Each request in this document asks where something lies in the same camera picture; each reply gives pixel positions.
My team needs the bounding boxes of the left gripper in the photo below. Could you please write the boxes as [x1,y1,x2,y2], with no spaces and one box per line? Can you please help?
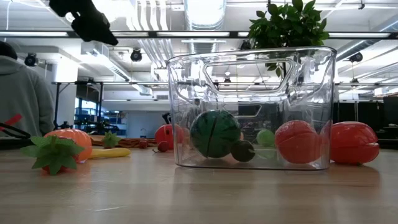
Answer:
[49,0,119,47]

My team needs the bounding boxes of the orange toy fruit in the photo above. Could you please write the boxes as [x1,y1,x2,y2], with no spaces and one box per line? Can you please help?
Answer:
[43,128,93,163]

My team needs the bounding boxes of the small radish with green leaves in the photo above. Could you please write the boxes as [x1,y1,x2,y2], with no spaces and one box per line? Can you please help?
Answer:
[101,130,123,149]

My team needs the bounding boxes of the clear plastic storage container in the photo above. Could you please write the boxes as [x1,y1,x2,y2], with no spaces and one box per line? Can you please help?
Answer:
[166,45,338,171]

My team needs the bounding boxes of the yellow toy banana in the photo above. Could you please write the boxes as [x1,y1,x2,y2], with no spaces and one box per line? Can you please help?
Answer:
[88,147,132,160]

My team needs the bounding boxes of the red toy apple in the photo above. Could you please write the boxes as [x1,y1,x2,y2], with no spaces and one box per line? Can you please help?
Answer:
[154,124,187,151]

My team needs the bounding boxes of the toy strawberry with fabric leaves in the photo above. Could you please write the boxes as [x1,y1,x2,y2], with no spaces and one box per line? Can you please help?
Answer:
[20,134,86,177]

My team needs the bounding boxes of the red toy radish with stem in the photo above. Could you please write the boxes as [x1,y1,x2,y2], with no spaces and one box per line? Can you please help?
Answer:
[152,140,170,154]

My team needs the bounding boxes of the toy watermelon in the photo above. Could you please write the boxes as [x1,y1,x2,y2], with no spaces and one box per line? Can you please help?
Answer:
[189,109,242,159]

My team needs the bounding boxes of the dark green round toy fruit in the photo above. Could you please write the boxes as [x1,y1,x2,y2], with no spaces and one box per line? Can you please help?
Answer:
[229,139,256,163]

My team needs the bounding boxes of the green toy lime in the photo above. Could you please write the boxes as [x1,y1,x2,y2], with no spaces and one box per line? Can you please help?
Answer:
[256,128,276,147]

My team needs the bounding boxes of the large red toy strawberry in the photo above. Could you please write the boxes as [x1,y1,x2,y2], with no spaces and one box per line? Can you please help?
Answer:
[274,119,323,165]

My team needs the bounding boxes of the red toy tomato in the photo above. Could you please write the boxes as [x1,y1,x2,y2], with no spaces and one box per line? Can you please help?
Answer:
[329,121,381,166]

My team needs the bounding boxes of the person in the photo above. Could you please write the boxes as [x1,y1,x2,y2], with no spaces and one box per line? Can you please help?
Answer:
[0,40,56,138]

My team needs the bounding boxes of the orange folded cloth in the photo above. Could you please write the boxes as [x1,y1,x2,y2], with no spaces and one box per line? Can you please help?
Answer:
[90,134,159,149]

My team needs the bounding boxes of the green potted plant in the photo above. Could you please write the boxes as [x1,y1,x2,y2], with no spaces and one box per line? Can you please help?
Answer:
[248,0,330,78]

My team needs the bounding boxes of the black cabinet row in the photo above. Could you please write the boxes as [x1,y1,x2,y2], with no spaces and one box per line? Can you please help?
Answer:
[332,95,398,149]

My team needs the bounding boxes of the black horizontal frame bar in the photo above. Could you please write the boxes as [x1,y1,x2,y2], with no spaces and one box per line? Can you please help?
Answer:
[0,30,398,40]

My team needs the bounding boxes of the silver ceiling air duct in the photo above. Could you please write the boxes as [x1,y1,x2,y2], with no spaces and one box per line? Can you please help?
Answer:
[183,0,228,30]

